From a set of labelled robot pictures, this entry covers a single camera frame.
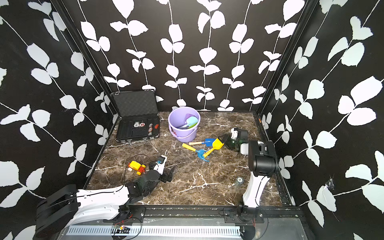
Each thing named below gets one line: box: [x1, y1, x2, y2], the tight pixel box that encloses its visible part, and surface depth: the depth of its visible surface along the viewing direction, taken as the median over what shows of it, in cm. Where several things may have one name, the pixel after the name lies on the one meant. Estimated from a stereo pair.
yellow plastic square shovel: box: [202, 138, 225, 158], surface depth 102 cm
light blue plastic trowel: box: [186, 116, 198, 126], surface depth 103 cm
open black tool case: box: [110, 89, 160, 146], surface depth 109 cm
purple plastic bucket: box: [168, 106, 201, 143], surface depth 100 cm
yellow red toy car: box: [127, 160, 147, 176], surface depth 88 cm
